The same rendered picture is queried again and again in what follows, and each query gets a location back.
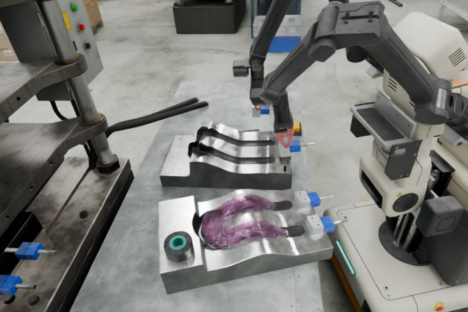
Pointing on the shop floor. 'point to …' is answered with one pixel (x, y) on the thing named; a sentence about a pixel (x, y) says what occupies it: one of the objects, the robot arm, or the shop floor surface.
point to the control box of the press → (28, 12)
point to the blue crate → (284, 44)
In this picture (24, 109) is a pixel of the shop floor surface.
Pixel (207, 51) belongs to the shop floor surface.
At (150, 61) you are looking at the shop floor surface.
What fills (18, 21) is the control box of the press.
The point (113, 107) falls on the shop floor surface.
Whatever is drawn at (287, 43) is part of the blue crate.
